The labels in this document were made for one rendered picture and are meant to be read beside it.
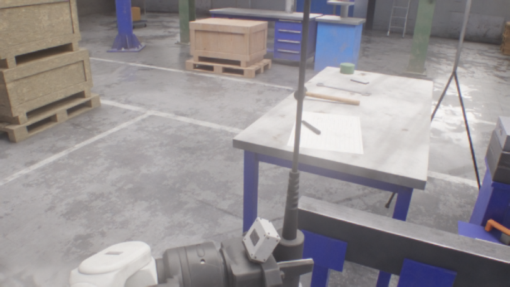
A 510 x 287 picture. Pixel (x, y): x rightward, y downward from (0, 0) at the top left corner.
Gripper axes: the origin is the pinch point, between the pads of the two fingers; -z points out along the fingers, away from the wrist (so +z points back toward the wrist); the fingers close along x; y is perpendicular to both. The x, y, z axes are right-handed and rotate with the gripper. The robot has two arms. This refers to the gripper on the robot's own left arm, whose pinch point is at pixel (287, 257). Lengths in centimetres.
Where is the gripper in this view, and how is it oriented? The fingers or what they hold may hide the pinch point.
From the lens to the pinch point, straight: 59.5
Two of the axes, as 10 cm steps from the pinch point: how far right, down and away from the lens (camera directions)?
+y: 0.3, -9.1, -4.2
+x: 3.0, 4.0, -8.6
